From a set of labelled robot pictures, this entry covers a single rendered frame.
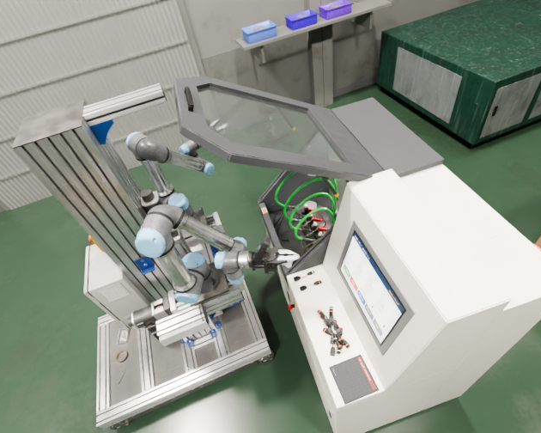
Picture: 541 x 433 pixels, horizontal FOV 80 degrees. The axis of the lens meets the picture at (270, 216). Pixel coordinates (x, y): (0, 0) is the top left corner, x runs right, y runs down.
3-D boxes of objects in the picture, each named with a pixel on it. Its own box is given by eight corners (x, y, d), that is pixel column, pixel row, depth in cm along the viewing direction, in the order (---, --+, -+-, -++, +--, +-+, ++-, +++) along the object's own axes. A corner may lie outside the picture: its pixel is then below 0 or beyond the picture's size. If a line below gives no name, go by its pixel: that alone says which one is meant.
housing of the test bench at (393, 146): (333, 252, 306) (330, 109, 197) (361, 243, 308) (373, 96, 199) (419, 412, 210) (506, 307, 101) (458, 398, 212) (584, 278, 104)
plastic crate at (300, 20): (310, 18, 391) (309, 9, 384) (318, 23, 376) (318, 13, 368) (285, 26, 387) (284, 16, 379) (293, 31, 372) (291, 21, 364)
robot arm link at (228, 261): (220, 259, 146) (215, 247, 140) (244, 258, 144) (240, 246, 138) (216, 273, 141) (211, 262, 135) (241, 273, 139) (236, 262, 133)
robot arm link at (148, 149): (151, 141, 164) (218, 162, 204) (140, 135, 170) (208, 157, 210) (143, 162, 166) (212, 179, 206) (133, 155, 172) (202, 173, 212)
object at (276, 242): (262, 218, 242) (258, 204, 230) (268, 216, 242) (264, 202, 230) (288, 286, 199) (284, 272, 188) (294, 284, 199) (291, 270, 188)
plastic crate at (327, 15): (343, 9, 398) (343, -2, 390) (352, 13, 382) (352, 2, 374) (318, 15, 393) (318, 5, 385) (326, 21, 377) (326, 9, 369)
